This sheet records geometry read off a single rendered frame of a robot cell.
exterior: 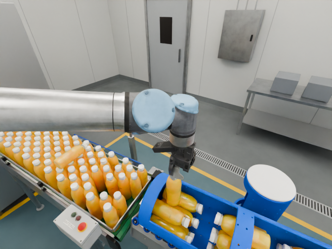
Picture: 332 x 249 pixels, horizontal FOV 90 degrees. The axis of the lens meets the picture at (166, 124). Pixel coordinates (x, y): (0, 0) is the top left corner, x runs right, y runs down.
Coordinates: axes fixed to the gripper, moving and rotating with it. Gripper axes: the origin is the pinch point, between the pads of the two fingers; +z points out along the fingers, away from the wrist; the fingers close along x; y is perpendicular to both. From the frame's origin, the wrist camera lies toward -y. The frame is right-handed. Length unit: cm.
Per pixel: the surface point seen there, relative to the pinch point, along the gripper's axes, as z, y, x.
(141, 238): 48, -12, -14
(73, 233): 25, -34, -34
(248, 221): 11.1, 33.2, 1.3
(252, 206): 45, 41, 34
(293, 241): 27, 55, 12
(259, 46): -5, 12, 328
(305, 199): 133, 116, 142
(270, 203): 35, 48, 33
